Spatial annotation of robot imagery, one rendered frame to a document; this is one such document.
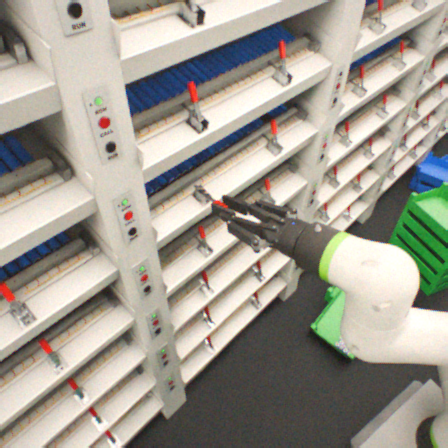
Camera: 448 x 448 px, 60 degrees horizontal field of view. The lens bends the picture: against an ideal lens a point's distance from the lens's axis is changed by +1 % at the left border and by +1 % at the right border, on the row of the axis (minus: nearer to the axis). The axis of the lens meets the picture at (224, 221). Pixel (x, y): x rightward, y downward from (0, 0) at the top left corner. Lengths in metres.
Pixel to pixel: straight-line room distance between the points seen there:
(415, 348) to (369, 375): 1.03
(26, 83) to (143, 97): 0.29
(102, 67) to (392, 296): 0.53
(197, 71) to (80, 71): 0.36
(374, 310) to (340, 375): 1.08
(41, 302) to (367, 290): 0.56
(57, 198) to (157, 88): 0.30
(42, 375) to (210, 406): 0.82
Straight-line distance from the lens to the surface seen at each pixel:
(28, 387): 0.95
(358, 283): 0.63
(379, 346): 0.72
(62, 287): 0.79
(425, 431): 1.28
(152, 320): 1.01
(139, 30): 0.66
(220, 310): 1.38
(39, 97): 0.56
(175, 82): 0.84
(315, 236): 0.68
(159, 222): 0.85
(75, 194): 0.67
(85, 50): 0.57
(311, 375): 1.70
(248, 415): 1.61
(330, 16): 1.07
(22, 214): 0.66
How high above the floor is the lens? 1.54
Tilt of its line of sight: 46 degrees down
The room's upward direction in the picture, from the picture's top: straight up
